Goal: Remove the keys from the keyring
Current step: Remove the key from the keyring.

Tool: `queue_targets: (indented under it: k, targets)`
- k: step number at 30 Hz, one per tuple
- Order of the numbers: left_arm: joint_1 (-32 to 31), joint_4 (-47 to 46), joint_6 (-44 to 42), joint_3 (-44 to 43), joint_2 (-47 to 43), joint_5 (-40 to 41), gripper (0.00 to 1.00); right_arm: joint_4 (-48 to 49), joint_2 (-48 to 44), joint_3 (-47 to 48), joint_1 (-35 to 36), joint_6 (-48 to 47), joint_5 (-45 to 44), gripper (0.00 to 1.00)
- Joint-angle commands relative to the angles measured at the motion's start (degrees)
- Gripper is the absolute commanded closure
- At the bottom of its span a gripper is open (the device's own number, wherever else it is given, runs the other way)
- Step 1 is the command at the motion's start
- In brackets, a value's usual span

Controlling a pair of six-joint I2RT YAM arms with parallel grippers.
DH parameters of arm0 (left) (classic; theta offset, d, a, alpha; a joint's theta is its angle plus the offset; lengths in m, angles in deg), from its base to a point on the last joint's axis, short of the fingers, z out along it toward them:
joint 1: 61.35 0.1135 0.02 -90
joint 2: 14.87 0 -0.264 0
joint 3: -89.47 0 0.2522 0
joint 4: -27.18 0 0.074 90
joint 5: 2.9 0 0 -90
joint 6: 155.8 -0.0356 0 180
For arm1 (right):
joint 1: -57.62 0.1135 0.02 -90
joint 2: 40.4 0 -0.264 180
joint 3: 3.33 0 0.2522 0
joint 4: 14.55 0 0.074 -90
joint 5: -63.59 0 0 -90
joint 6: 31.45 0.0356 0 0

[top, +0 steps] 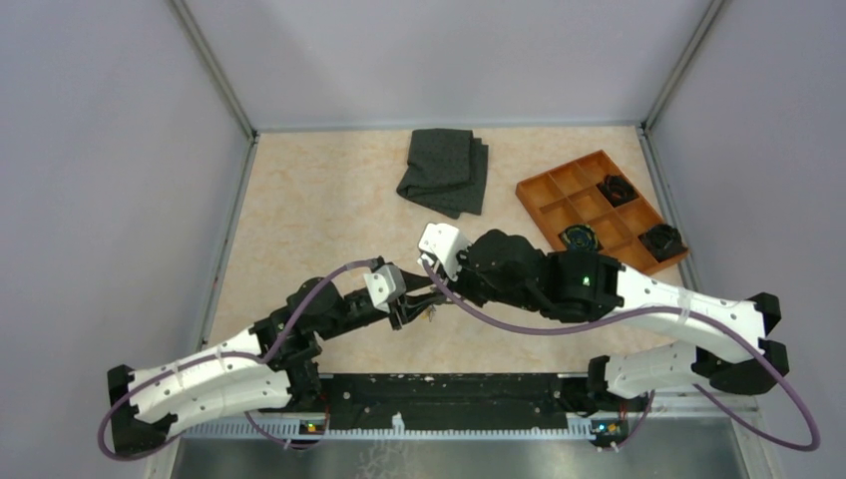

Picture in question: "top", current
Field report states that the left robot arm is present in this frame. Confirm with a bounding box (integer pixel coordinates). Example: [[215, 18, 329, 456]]
[[98, 272, 442, 460]]

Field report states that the blue yellow rolled tie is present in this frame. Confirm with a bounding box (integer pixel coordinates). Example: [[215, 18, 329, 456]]
[[559, 224, 603, 251]]

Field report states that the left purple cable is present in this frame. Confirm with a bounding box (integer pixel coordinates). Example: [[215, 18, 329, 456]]
[[97, 258, 385, 461]]

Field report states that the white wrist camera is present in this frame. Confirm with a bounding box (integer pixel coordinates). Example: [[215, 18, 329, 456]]
[[417, 223, 472, 281], [363, 263, 407, 313]]

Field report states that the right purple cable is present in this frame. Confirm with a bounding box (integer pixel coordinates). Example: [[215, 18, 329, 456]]
[[422, 260, 821, 453]]

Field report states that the orange compartment tray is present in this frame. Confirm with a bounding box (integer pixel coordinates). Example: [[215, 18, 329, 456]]
[[515, 150, 689, 274]]

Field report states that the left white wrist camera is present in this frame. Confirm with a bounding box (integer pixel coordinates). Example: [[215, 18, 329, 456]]
[[363, 263, 407, 313]]

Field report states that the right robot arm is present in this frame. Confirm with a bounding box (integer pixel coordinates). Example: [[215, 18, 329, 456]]
[[449, 230, 789, 411]]

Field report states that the dark grey folded cloth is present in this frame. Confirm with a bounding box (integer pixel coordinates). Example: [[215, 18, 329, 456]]
[[396, 128, 489, 220]]

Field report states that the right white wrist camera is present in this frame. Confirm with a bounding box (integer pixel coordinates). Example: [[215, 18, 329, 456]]
[[417, 223, 472, 281]]

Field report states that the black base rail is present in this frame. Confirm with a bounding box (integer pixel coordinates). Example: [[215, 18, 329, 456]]
[[290, 371, 652, 441]]

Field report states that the black rolled belt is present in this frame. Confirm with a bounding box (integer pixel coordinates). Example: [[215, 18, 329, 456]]
[[597, 175, 639, 208]]

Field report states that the black rolled strap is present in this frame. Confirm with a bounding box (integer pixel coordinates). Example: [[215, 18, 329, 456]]
[[637, 223, 687, 261]]

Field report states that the purple cable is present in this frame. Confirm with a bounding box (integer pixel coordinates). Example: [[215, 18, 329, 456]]
[[97, 258, 385, 461], [422, 260, 821, 453]]

